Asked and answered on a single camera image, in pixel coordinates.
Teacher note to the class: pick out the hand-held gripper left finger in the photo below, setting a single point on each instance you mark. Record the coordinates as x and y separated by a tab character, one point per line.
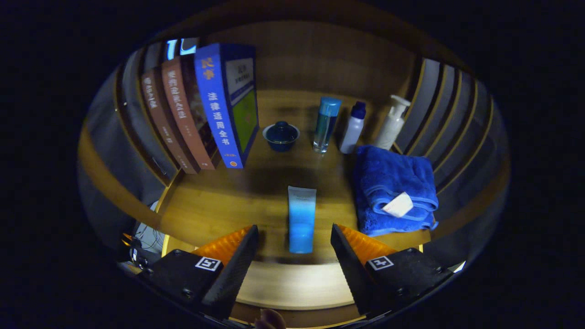
235	269

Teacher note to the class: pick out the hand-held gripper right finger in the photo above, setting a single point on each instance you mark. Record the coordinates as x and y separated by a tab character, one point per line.
354	269

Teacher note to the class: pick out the blue cosmetic tube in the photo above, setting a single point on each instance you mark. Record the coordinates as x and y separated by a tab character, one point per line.
301	219

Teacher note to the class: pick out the wooden countertop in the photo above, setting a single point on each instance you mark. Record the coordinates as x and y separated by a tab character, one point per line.
219	205

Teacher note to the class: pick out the wooden cabinet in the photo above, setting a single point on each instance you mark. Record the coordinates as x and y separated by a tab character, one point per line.
320	59

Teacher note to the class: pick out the folded blue towel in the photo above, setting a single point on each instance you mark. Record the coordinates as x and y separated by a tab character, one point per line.
388	178

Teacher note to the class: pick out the white bottle with blue cap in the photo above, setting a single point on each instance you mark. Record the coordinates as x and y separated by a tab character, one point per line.
353	130

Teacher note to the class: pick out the dark blue lidded teacup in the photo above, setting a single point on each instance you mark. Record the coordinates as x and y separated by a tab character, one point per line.
280	136

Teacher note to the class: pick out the white pump bottle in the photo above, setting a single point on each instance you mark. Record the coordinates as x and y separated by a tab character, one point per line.
390	128

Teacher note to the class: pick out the teal clear bottle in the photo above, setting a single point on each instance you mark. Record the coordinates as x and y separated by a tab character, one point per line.
326	123

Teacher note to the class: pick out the blue book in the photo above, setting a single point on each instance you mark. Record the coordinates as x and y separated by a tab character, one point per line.
217	105

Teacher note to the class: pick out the thick brown book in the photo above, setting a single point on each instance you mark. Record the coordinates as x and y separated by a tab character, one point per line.
183	109

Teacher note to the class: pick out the thin brown book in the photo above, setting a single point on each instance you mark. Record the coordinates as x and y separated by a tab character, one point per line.
160	119

